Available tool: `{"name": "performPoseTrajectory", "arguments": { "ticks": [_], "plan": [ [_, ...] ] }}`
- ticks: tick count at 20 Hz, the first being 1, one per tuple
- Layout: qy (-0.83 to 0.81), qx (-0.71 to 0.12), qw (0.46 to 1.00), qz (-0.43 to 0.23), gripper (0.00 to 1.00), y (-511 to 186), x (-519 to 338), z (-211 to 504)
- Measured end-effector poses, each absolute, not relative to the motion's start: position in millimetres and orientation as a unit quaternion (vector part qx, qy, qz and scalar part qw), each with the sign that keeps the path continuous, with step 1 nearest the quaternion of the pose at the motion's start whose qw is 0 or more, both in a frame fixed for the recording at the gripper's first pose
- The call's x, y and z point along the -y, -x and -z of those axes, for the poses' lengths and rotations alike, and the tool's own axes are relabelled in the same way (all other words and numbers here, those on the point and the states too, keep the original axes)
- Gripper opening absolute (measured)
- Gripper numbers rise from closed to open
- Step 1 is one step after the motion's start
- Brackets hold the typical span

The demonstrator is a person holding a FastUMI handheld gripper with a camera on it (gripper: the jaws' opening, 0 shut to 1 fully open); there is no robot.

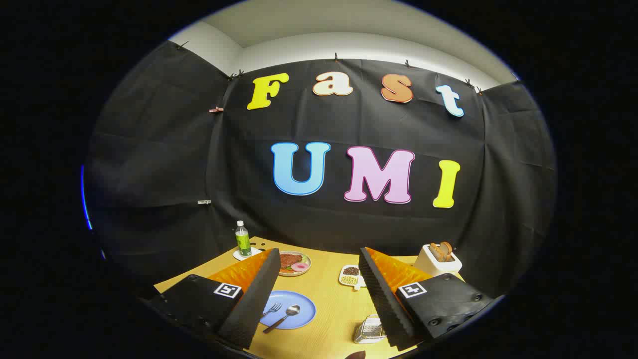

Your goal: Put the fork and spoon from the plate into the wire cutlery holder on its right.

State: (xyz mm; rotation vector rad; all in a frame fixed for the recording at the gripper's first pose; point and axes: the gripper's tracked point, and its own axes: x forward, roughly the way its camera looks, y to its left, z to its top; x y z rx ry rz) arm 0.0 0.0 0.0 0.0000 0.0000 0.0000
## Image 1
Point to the green plastic bottle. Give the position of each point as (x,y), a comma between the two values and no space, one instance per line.
(243,242)

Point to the blue round plate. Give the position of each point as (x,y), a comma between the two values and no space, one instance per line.
(304,311)

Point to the white square coaster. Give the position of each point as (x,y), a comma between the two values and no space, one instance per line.
(254,253)

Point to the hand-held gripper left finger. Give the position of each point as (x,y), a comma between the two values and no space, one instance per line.
(256,299)

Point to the white divided dish with beans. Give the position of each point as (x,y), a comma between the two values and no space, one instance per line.
(350,275)

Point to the white toaster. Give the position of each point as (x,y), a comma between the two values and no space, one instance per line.
(428,268)

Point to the brown bread slice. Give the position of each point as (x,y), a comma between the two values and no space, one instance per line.
(436,252)
(447,248)

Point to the plate with steak and vegetables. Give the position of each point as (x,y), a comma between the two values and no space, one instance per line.
(294,263)

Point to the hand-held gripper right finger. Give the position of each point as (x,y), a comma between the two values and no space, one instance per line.
(381,299)

